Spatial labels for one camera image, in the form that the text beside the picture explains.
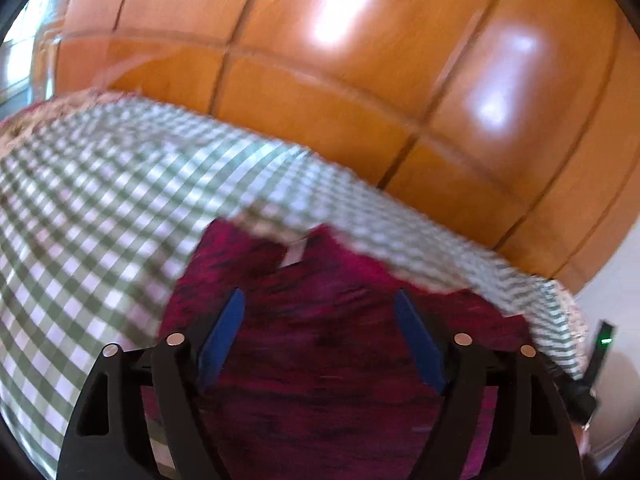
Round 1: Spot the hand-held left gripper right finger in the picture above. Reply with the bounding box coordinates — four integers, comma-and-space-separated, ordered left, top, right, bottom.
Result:
393, 288, 586, 480

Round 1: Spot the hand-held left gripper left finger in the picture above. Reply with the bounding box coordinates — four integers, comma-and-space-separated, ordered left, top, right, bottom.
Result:
57, 287, 246, 480

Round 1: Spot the dark red knitted sweater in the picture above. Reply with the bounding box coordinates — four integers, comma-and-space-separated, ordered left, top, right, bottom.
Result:
140, 217, 533, 480

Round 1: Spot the green checked blanket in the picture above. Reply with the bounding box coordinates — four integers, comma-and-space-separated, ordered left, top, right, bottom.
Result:
0, 95, 586, 476

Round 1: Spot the wooden panelled wardrobe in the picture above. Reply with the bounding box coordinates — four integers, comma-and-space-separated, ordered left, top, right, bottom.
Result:
30, 0, 640, 296

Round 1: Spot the window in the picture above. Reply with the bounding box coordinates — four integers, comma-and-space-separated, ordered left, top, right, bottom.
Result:
0, 0, 66, 111

